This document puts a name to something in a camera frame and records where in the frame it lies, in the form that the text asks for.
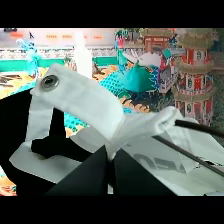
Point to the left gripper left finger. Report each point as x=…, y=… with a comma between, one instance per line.
x=90, y=176

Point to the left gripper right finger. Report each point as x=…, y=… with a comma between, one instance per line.
x=133, y=180

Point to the black clothes hanger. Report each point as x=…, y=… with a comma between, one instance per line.
x=200, y=128

